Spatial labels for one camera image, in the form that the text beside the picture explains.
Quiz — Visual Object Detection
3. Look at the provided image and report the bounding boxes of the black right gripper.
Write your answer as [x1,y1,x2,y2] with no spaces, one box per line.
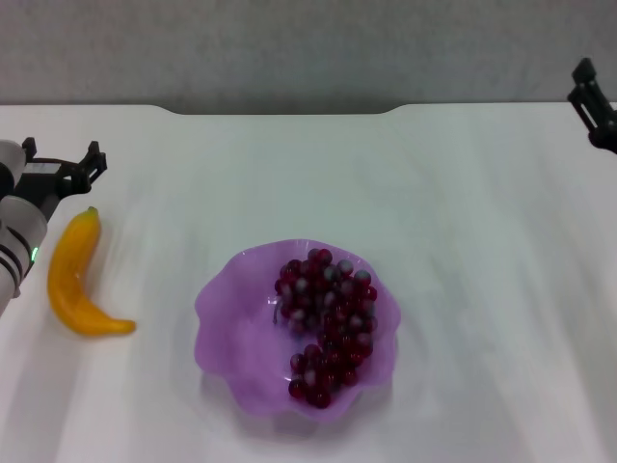
[566,57,617,156]

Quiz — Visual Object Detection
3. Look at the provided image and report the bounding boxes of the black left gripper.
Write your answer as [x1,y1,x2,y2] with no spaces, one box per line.
[13,136,109,219]

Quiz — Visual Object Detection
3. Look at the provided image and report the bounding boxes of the yellow plastic banana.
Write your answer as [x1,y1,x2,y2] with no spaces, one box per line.
[46,205,138,337]

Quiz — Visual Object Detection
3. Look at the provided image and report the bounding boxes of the dark red grape bunch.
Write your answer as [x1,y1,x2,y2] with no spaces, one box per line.
[274,247,379,411]

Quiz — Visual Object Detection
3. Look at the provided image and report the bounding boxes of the purple wavy plastic bowl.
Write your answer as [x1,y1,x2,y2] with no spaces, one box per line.
[193,236,403,433]

